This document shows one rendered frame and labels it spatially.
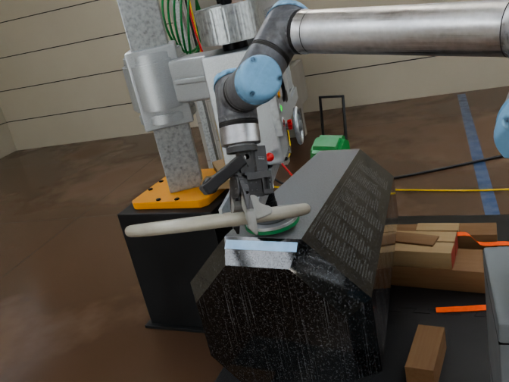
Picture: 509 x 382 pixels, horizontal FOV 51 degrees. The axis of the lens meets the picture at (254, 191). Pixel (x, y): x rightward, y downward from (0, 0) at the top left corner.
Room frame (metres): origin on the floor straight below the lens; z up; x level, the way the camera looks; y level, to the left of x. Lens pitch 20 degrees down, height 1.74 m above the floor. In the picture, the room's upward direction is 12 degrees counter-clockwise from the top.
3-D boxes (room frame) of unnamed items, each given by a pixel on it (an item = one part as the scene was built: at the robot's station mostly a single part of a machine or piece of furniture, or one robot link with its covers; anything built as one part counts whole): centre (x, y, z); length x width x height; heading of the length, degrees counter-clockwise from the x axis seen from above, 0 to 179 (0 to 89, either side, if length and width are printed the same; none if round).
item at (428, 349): (1.94, -0.59, 0.07); 0.30 x 0.12 x 0.12; 149
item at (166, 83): (2.83, 0.20, 1.37); 0.74 x 0.34 x 0.25; 60
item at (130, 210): (2.92, 0.37, 0.37); 0.66 x 0.66 x 0.74; 63
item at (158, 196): (2.92, 0.37, 0.76); 0.49 x 0.49 x 0.05; 63
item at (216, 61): (2.04, -0.06, 1.33); 0.36 x 0.22 x 0.45; 167
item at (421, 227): (2.98, -1.07, 0.13); 0.25 x 0.10 x 0.01; 62
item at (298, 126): (2.05, -0.19, 1.21); 0.15 x 0.10 x 0.15; 167
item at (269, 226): (1.96, -0.04, 0.89); 0.21 x 0.21 x 0.01
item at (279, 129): (1.87, -0.14, 1.38); 0.08 x 0.03 x 0.28; 167
